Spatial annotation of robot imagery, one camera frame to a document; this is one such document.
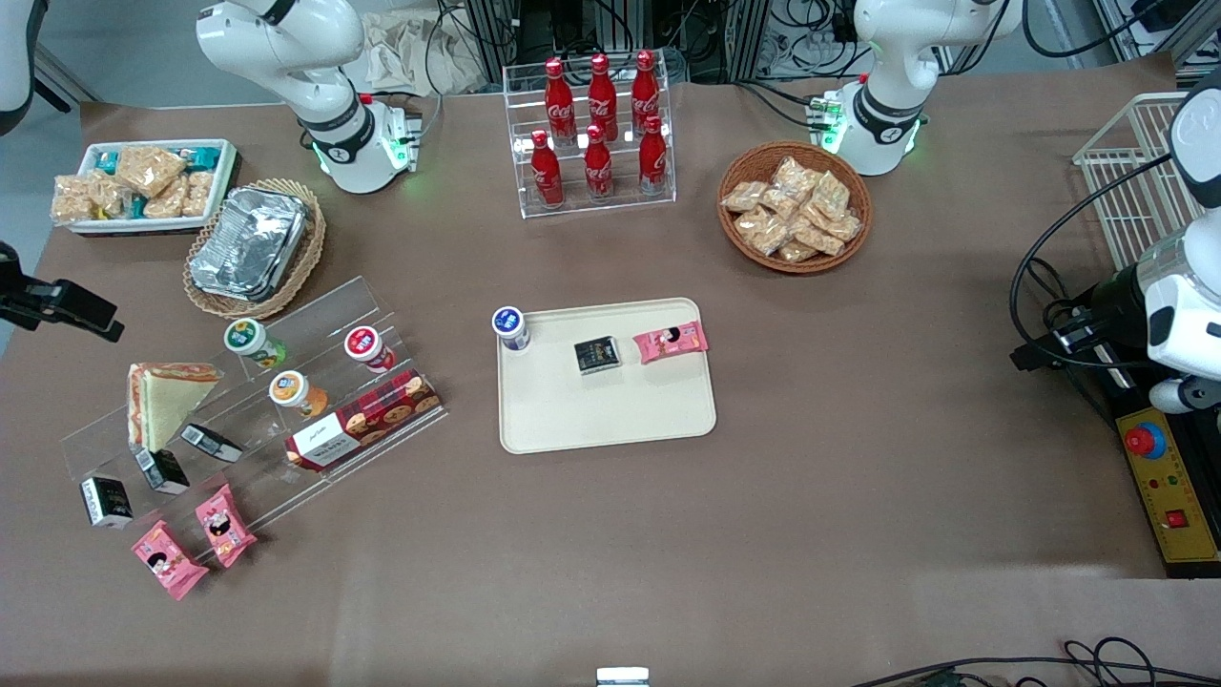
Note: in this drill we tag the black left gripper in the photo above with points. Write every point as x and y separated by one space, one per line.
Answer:
1109 301

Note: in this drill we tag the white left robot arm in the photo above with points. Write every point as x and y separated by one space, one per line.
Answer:
887 57

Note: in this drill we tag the green lid cup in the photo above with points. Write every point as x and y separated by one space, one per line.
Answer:
250 341

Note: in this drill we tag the clear acrylic stepped shelf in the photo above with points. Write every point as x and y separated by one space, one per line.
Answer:
258 448

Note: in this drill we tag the silver foil container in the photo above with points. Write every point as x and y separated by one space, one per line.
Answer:
250 243

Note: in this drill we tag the red lid cup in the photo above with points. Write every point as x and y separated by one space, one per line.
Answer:
367 346

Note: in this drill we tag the clear acrylic bottle rack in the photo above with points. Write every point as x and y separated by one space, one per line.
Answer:
620 196

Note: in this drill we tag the oval wicker basket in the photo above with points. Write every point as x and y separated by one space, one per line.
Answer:
310 248

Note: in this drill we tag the aluminium frame rack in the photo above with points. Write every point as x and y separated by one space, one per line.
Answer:
572 29

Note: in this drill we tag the round wicker basket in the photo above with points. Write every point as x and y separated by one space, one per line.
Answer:
754 162

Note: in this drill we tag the beige serving tray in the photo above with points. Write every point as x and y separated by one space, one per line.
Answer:
610 410

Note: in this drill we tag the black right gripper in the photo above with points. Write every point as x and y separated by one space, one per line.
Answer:
29 297

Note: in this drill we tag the red plaid cookie box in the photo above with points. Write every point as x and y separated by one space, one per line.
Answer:
367 420

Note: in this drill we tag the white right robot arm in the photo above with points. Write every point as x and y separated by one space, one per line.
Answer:
286 48

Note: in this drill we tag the pink snack packet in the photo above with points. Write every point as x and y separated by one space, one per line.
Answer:
225 526
671 342
168 560

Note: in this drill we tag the orange lid cup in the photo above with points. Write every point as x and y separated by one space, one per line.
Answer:
294 392

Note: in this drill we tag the yellow emergency stop box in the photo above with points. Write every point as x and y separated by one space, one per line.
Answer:
1178 496

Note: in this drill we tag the red cola bottle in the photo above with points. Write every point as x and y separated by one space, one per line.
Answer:
645 91
652 157
598 167
602 95
559 100
547 172

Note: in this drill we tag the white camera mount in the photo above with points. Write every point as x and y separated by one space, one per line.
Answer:
622 676

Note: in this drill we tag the crumpled beige cloth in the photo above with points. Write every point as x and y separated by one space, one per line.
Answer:
401 52

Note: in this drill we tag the black snack packet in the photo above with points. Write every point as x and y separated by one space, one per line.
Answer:
597 355

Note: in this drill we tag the teal snack packet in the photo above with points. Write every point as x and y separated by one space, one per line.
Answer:
203 156
107 162

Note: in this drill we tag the white plastic bin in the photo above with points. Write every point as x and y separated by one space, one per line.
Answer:
227 176

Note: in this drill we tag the small black box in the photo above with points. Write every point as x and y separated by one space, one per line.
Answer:
211 443
107 502
162 469

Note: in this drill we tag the triangle sandwich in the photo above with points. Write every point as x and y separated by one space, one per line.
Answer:
167 401

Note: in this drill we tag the blue lid yogurt cup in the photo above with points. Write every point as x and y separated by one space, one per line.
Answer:
510 326

